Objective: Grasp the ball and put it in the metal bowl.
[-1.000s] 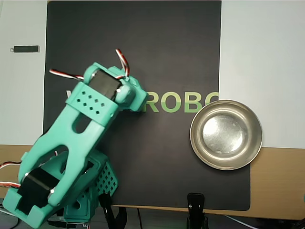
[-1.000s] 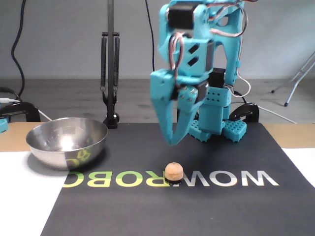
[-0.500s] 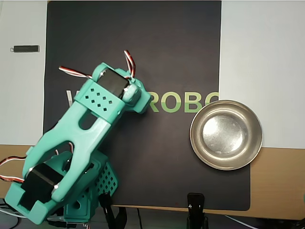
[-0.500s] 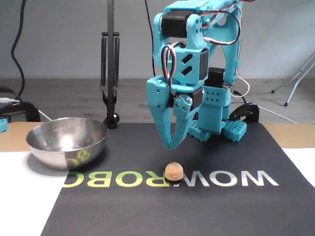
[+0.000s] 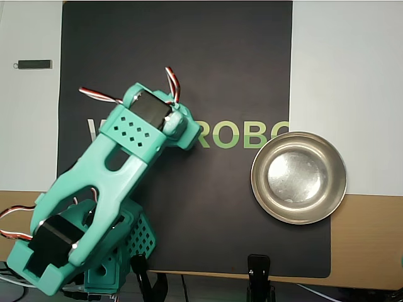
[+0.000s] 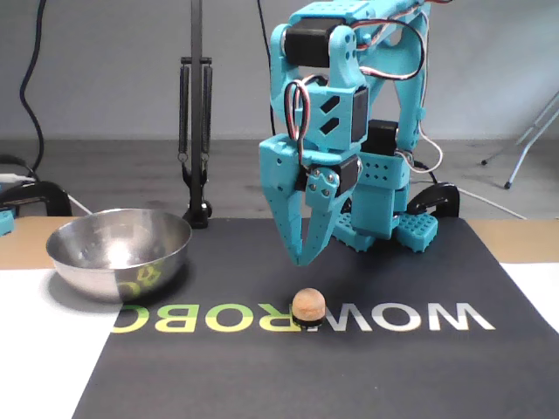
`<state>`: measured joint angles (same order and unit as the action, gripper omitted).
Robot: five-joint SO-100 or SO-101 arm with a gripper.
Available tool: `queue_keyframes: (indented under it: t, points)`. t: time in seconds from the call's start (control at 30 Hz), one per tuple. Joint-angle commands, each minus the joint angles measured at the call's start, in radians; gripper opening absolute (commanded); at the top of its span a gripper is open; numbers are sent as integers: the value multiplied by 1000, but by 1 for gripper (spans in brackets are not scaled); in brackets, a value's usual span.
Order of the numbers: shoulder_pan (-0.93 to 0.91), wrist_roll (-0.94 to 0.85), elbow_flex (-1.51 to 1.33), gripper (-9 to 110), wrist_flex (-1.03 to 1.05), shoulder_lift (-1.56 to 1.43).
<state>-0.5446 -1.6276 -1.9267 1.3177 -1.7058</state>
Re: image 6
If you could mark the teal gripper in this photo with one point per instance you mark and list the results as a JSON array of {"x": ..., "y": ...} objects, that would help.
[{"x": 279, "y": 168}]

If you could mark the small wooden ball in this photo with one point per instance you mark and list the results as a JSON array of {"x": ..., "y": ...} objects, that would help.
[{"x": 308, "y": 305}]

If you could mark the teal leader arm base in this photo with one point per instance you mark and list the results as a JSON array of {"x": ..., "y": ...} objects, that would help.
[{"x": 5, "y": 222}]

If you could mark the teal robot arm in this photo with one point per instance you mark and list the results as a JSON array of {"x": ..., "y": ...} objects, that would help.
[{"x": 408, "y": 100}]

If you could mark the metal bowl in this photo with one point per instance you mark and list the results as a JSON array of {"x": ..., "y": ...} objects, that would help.
[{"x": 118, "y": 249}]

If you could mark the black table clamp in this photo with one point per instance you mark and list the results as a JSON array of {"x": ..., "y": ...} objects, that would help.
[
  {"x": 441, "y": 194},
  {"x": 48, "y": 192}
]

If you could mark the black mat with WOWROBO print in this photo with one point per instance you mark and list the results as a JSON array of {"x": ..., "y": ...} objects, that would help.
[{"x": 262, "y": 384}]

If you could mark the white metal stand legs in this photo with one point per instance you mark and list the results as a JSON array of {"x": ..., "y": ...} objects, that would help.
[{"x": 523, "y": 153}]

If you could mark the black camera stand with springs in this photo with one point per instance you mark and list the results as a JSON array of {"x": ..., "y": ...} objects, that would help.
[{"x": 196, "y": 131}]

